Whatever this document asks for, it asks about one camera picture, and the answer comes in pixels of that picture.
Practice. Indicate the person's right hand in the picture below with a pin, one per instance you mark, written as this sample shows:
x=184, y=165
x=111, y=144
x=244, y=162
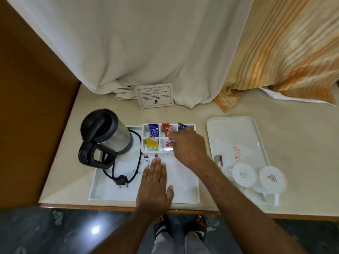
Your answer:
x=189, y=148

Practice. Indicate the person's left hand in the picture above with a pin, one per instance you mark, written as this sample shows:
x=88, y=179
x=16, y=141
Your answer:
x=153, y=190

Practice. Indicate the blue and tan tea bag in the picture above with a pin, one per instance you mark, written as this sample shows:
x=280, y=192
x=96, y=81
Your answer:
x=181, y=126

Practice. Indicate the white red sachets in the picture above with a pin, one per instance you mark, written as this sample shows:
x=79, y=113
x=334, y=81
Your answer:
x=165, y=146

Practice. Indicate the orange red sachets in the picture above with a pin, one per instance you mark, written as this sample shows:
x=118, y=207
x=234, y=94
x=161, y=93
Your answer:
x=164, y=129
x=169, y=133

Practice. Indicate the white compartment tray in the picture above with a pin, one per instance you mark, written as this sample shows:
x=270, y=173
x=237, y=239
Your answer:
x=182, y=187

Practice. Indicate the silver metal spoon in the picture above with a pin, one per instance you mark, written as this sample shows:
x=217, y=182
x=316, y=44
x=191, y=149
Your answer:
x=217, y=158

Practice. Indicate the yellow sachet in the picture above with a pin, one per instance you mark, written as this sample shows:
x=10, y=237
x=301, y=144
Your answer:
x=151, y=144

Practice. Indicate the blue sachet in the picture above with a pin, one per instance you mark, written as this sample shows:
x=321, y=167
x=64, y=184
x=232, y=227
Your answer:
x=153, y=130

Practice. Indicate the white cup grey-print lid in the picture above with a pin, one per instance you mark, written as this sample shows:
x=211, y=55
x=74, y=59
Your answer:
x=243, y=175

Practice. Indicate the black and steel electric kettle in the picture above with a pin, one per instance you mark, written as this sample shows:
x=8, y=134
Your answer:
x=116, y=137

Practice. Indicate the white cup red-print lid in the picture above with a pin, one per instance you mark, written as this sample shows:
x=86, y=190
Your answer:
x=272, y=179

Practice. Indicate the person's right forearm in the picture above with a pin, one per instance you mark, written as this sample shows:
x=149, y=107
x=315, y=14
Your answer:
x=243, y=208

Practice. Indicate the person's left forearm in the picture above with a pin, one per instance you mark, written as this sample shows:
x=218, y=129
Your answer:
x=127, y=235

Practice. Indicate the person's left black sandal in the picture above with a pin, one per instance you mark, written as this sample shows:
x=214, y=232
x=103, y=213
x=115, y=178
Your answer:
x=161, y=228

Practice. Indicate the person's black sandal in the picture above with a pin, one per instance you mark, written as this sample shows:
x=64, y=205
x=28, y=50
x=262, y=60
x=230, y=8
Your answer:
x=197, y=230
x=161, y=228

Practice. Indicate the flat white serving tray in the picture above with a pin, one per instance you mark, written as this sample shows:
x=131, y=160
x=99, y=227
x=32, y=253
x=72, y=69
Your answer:
x=230, y=134

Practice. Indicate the person's right black sandal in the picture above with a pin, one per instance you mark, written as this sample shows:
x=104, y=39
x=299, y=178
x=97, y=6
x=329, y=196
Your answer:
x=197, y=230

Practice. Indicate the person's white trousers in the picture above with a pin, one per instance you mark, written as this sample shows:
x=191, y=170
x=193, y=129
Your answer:
x=196, y=247

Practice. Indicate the white notice card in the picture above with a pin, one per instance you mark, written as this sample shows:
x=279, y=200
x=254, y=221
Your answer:
x=155, y=95

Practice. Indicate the white folded cloth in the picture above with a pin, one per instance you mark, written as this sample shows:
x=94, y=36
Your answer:
x=291, y=97

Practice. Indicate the white curtain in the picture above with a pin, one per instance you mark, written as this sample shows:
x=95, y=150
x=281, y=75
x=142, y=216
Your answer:
x=132, y=44

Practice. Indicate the brown wooden side panel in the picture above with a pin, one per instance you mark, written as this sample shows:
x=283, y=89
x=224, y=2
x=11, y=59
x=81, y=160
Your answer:
x=31, y=116

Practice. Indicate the orange striped curtain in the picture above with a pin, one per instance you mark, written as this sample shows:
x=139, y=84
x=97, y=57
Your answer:
x=291, y=44

